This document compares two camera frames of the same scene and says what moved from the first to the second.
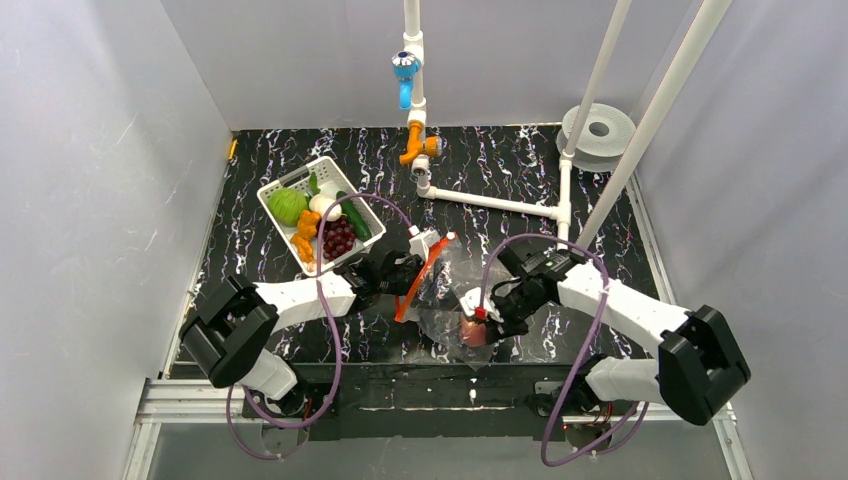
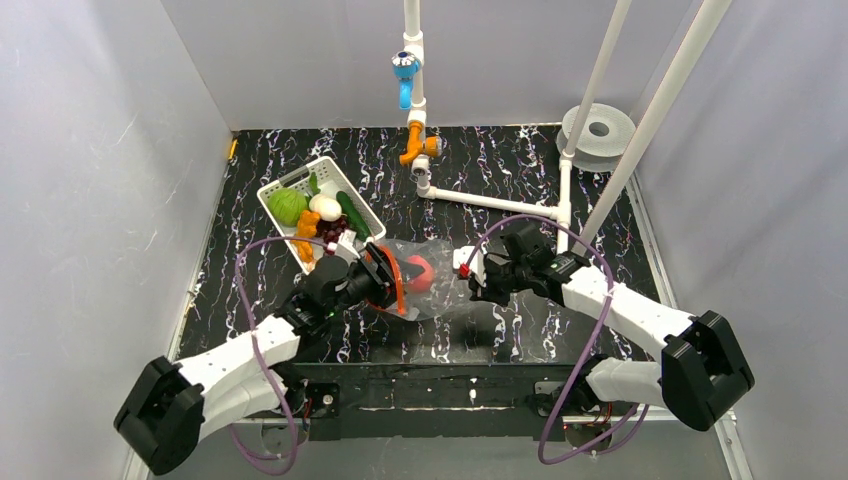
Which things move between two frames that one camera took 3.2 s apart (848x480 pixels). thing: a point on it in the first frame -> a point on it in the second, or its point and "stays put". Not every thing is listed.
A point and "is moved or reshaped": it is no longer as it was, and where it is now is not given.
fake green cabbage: [286, 205] stays put
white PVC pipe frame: [697, 39] stays put
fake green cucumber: [358, 223] stays put
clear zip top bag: [432, 297] is moved or reshaped
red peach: [473, 334] -> [424, 281]
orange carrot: [307, 229] stays put
